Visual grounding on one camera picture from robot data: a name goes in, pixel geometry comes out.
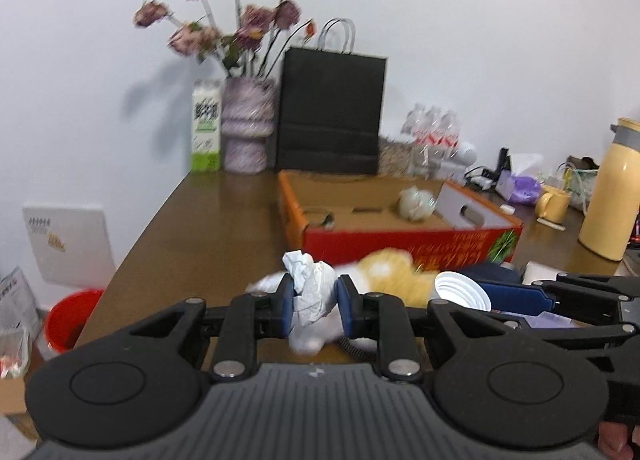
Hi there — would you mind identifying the white board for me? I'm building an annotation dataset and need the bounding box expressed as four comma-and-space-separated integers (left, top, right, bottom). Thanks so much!
22, 205, 116, 285

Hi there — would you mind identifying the red bucket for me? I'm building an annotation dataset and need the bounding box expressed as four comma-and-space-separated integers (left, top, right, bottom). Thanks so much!
45, 289, 106, 353

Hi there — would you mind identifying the purple tissue pack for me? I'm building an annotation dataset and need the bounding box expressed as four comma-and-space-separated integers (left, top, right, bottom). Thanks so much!
495, 154, 545, 205

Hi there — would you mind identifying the white ribbed jar lid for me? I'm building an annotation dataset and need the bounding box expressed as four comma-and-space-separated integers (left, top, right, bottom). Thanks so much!
434, 271, 492, 311

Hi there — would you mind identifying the wooden desktop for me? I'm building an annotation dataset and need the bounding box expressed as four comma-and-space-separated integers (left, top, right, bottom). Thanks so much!
72, 167, 640, 391

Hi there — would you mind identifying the person's right hand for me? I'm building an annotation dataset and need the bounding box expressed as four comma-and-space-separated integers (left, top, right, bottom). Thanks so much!
596, 420, 640, 460

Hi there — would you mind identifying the dried pink flower bouquet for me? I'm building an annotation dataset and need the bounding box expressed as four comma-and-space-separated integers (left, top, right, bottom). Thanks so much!
132, 0, 318, 79

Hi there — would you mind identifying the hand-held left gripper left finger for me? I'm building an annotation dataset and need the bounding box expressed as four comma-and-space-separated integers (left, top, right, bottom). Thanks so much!
129, 272, 297, 382

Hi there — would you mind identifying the red and orange cardboard box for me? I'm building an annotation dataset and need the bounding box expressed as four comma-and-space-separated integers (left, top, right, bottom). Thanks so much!
277, 170, 525, 271

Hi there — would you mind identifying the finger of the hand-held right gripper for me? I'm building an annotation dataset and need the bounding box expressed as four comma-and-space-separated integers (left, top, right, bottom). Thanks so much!
492, 317, 640, 366
475, 272, 640, 335

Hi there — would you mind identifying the black paper bag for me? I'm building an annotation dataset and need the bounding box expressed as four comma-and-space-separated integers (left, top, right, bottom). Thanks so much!
276, 18, 389, 175

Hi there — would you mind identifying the purple speckled vase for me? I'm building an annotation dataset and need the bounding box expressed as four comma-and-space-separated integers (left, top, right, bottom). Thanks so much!
221, 77, 277, 174

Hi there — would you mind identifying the yellow thermos bottle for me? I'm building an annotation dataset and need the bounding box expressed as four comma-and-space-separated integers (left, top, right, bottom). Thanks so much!
578, 117, 640, 261

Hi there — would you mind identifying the yellow and white plush toy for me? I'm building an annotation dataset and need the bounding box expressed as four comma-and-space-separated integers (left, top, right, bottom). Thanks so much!
246, 247, 437, 357

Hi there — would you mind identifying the newspaper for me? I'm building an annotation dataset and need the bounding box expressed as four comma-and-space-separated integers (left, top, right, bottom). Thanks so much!
0, 267, 40, 341

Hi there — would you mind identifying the green and white milk carton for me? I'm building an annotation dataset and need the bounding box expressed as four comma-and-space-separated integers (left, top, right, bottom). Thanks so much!
191, 80, 223, 173

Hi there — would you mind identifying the white tissue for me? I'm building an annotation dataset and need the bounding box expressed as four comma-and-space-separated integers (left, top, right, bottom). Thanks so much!
282, 250, 338, 338

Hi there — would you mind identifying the yellow mug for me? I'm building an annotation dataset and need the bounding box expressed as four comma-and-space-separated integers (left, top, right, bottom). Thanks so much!
535, 186, 572, 225

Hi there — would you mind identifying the white power adapter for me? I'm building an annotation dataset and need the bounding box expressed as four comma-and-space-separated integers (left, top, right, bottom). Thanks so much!
465, 167, 501, 189

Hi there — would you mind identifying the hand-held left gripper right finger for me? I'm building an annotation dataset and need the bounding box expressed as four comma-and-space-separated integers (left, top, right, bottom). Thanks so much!
336, 274, 505, 383

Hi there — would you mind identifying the clear container of seeds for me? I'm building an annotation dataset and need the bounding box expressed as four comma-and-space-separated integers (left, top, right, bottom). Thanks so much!
377, 135, 416, 178

